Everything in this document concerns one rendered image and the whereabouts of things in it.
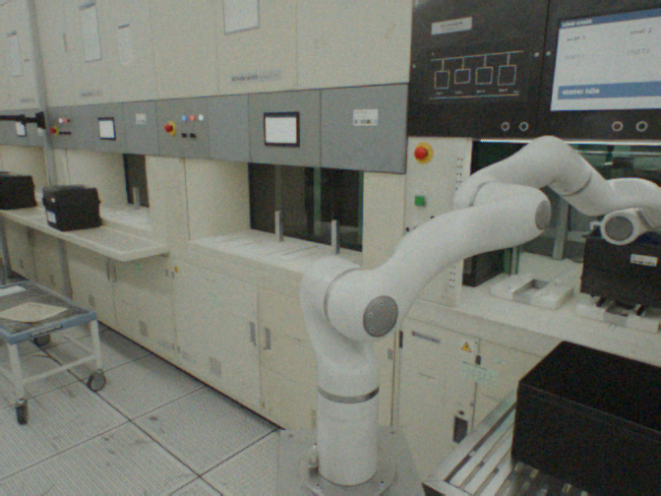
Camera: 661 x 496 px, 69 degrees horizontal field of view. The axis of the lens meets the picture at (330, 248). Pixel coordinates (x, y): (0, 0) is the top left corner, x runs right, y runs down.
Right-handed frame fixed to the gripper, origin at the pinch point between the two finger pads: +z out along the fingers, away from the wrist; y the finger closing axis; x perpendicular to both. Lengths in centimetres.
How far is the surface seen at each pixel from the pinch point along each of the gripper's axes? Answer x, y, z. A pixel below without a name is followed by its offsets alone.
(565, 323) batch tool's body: -32.0, -11.7, -19.0
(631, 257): -11.4, 1.4, -10.6
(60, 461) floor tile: -119, -189, -99
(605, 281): -20.0, -4.3, -9.9
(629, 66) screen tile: 37.6, -3.0, -31.0
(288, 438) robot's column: -43, -47, -99
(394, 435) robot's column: -43, -30, -83
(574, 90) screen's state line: 32.9, -14.0, -30.6
